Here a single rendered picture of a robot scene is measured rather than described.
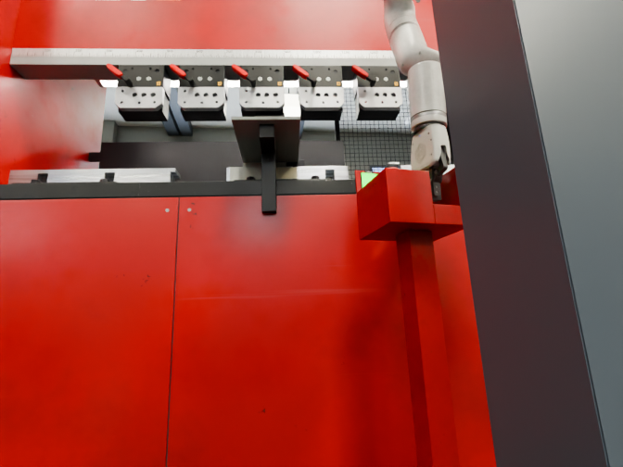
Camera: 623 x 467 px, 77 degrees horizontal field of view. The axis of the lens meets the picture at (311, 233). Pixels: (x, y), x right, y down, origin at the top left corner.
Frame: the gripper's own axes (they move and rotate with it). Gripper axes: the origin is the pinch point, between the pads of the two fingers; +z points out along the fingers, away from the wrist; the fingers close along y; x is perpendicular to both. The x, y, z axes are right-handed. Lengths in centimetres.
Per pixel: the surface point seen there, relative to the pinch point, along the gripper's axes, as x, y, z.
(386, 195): -15.1, 5.3, 3.2
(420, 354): -8.1, 3.6, 35.6
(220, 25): -47, -50, -71
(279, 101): -28, -42, -41
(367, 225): -15.1, -4.3, 7.7
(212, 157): -47, -103, -41
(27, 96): -111, -73, -47
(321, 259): -19.8, -24.4, 13.7
